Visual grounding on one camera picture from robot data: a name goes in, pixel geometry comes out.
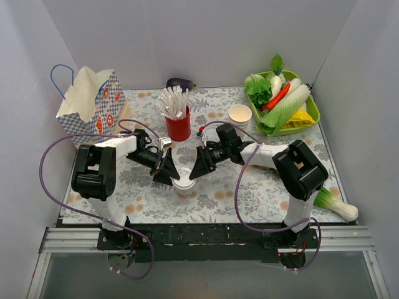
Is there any white paper coffee cup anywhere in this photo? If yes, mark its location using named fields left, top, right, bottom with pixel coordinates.
left=175, top=184, right=195, bottom=196

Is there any white wrapped straws bundle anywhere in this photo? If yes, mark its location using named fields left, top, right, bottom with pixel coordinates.
left=156, top=86, right=189, bottom=121

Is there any toy green lettuce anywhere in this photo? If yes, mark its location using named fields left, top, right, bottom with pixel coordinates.
left=244, top=74, right=272, bottom=108

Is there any floral table mat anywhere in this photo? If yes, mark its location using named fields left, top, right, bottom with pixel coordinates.
left=62, top=87, right=345, bottom=225

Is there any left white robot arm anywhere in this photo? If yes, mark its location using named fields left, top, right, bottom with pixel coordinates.
left=71, top=129, right=180, bottom=249

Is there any white cup lid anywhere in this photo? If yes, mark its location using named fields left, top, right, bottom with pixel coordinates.
left=172, top=167, right=196, bottom=190

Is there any toy bok choy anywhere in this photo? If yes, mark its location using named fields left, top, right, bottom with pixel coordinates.
left=314, top=187, right=358, bottom=222

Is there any toy red chili pepper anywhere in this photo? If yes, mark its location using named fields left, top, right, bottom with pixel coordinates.
left=261, top=82, right=291, bottom=112

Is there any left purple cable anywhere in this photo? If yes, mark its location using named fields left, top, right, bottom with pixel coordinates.
left=39, top=118, right=160, bottom=280

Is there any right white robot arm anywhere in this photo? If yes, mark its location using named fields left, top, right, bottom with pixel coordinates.
left=190, top=121, right=328, bottom=248

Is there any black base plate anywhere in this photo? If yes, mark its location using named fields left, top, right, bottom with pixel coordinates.
left=97, top=224, right=318, bottom=263

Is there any cardboard cup carrier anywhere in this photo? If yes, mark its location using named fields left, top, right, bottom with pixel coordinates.
left=251, top=165, right=279, bottom=174

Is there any green plastic basket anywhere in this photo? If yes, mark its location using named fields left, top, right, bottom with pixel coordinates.
left=247, top=70, right=320, bottom=136

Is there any blue checkered paper bag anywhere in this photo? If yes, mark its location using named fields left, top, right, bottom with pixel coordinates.
left=56, top=67, right=132, bottom=135

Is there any toy yellow leaf vegetable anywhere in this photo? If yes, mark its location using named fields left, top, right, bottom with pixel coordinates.
left=282, top=108, right=315, bottom=129

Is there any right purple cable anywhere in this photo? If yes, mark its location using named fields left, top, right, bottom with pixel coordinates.
left=202, top=121, right=321, bottom=271

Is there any red straw holder cup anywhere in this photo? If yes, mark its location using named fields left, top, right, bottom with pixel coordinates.
left=165, top=106, right=191, bottom=142

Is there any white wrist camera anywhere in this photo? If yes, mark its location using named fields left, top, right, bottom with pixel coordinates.
left=195, top=126, right=208, bottom=145
left=158, top=137, right=173, bottom=150

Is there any purple cable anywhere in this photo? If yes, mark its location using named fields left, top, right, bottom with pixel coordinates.
left=39, top=118, right=160, bottom=280
left=202, top=121, right=321, bottom=271

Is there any stack of paper cups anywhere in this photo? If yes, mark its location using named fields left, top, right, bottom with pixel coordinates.
left=228, top=105, right=252, bottom=130

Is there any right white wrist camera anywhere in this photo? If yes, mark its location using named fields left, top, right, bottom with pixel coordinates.
left=195, top=126, right=208, bottom=145

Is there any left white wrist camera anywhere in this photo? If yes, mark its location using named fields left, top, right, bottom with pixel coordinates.
left=158, top=137, right=173, bottom=150

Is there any purple toy eggplant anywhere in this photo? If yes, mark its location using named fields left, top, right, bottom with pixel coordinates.
left=166, top=77, right=196, bottom=92

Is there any aluminium rail frame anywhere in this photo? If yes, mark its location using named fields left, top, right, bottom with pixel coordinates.
left=28, top=225, right=390, bottom=298

